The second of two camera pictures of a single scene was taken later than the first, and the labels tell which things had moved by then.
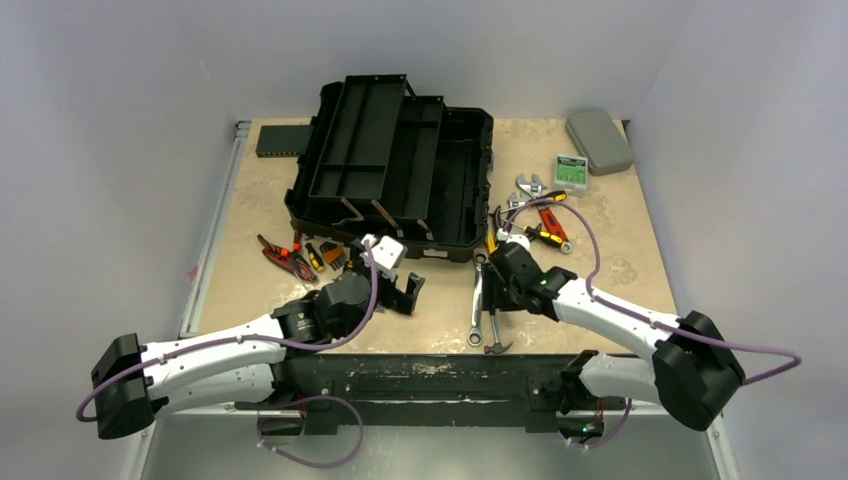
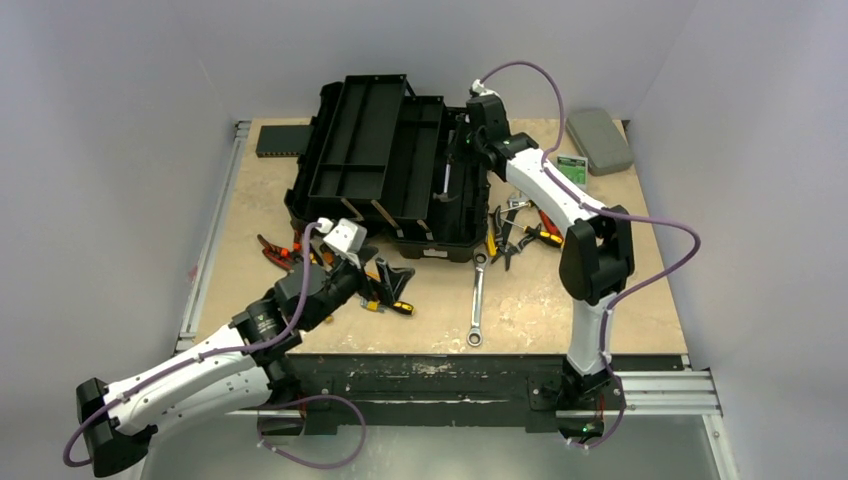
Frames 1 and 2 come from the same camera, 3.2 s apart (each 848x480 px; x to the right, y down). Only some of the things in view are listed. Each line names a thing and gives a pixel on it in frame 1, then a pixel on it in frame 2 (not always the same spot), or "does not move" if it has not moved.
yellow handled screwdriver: (491, 244) does not move
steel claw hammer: (497, 348) → (445, 196)
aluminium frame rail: (192, 313) does not move
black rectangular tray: (279, 141) does not move
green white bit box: (571, 174) does not move
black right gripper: (495, 287) → (465, 140)
